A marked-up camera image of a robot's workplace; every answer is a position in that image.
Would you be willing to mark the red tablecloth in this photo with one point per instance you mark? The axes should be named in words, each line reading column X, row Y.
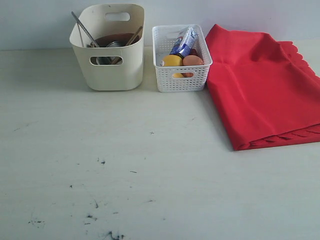
column 266, row 94

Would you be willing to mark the brown wooden plate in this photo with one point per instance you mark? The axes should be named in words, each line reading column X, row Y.
column 121, row 39

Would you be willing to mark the stainless steel cup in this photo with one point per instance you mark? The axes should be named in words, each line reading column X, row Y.
column 107, row 60

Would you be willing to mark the cream plastic bin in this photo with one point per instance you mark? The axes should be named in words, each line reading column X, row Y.
column 109, row 19

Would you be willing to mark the red sausage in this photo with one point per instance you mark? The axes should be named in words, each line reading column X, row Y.
column 193, row 52

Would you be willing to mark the small milk carton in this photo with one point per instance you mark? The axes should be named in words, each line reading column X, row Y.
column 184, row 42

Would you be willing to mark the yellow cheese wedge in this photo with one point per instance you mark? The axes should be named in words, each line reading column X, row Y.
column 178, row 75

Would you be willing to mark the silver table knife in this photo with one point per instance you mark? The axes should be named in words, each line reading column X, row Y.
column 84, row 29

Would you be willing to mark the brown egg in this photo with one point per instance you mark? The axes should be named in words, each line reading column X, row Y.
column 192, row 60

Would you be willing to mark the white perforated basket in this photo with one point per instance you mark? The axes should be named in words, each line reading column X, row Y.
column 164, row 37

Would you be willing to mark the yellow lemon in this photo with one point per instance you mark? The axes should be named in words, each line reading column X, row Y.
column 172, row 61

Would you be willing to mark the wooden chopstick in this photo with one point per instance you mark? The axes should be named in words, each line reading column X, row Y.
column 115, row 60
column 133, row 37

